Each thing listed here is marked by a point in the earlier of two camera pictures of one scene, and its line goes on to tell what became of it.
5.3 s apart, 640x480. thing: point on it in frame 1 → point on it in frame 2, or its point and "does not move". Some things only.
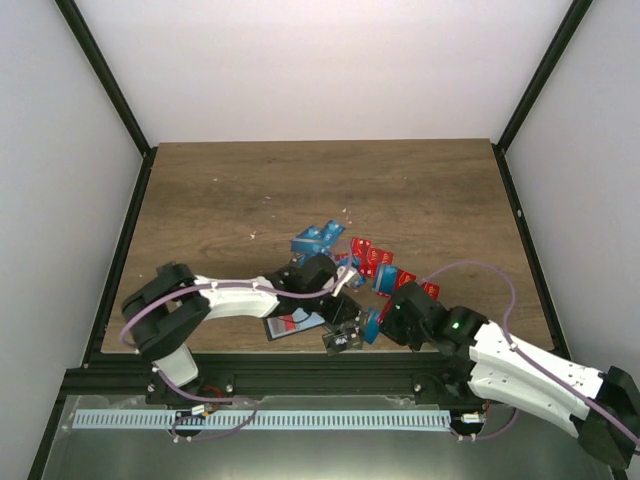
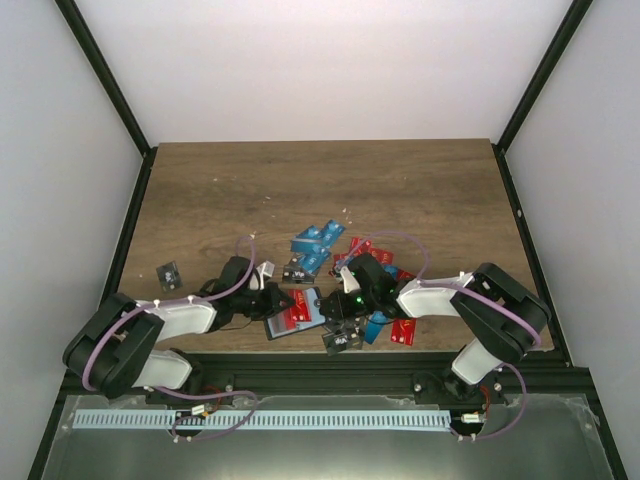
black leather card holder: [280, 326] does not move
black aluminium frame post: [548, 63] does not move
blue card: [372, 326] does not move
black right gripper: [389, 328] → [341, 309]
